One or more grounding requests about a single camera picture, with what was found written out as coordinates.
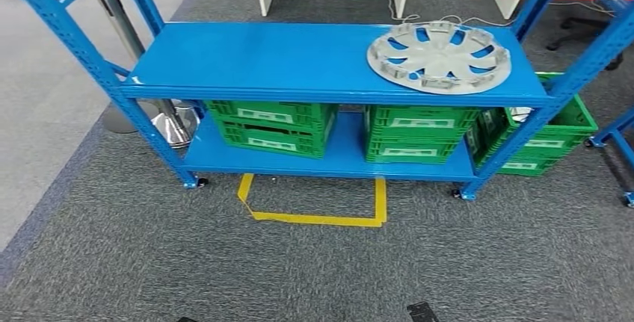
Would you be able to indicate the black office chair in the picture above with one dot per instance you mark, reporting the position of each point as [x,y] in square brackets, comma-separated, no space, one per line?
[584,32]

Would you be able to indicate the blue metal shelf rack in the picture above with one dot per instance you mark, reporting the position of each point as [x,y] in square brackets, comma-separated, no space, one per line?
[614,136]
[272,62]

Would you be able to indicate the silver wheel hubcap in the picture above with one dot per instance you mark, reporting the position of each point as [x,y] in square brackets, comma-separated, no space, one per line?
[441,60]

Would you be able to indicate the small white glossy item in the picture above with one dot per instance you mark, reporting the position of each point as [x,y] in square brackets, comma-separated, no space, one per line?
[520,114]

